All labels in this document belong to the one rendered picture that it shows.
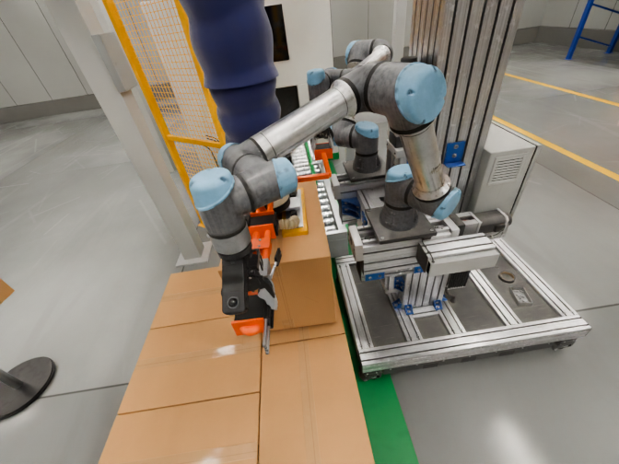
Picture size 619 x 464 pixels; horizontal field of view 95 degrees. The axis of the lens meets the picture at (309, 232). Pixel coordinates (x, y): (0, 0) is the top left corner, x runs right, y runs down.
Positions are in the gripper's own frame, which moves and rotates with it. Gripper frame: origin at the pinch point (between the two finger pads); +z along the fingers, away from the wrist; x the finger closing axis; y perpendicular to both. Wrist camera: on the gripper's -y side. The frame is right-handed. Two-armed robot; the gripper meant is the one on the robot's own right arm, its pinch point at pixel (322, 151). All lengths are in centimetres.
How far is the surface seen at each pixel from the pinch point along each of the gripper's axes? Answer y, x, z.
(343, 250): -8, 7, 75
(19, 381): 35, -216, 113
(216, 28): 40, -27, -55
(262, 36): 36, -16, -51
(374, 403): 71, 10, 119
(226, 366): 68, -57, 65
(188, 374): 69, -74, 65
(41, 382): 36, -202, 115
